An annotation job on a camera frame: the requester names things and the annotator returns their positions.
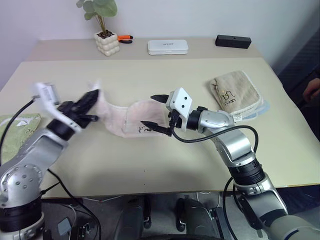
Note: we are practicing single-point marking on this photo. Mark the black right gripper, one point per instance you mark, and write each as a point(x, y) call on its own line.
point(174, 118)

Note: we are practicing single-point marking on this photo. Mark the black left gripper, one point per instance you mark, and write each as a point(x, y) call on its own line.
point(73, 112)

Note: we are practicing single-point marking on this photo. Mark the pink towel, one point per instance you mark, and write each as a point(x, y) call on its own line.
point(147, 112)

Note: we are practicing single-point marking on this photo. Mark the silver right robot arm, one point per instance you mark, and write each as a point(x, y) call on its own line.
point(237, 145)

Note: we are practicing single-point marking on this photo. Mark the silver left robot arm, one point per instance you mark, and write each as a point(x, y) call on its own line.
point(37, 147)

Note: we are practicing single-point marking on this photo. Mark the green folded towel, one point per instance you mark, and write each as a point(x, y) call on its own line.
point(22, 130)

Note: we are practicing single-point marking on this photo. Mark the beige folded towel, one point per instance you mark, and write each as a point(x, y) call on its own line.
point(237, 87)

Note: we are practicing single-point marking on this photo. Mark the light blue folded towel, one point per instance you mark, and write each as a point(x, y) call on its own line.
point(265, 106)

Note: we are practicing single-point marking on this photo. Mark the bystander's bare hand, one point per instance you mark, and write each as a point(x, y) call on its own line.
point(312, 88)

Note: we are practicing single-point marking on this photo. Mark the white bubble plant pot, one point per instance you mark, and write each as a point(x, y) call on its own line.
point(107, 45)

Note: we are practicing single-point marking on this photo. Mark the white flat box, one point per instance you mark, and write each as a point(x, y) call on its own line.
point(167, 47)

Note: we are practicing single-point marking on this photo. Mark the green leafy plant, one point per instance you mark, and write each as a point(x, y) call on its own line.
point(100, 10)

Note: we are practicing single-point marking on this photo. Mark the black rectangular box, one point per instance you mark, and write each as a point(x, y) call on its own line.
point(232, 41)

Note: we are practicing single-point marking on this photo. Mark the dark rounded shape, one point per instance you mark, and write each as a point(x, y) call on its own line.
point(195, 217)
point(133, 220)

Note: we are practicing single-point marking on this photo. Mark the grey power adapter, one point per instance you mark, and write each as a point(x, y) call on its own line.
point(64, 225)

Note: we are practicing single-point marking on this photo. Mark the bystander's dark clothing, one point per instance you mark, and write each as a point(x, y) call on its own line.
point(305, 55)

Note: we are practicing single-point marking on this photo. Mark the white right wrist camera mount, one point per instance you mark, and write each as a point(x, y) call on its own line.
point(183, 102)

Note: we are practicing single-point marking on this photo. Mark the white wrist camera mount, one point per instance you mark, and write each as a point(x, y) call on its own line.
point(47, 98)
point(183, 102)

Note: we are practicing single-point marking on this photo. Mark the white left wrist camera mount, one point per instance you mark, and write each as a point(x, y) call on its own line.
point(47, 98)

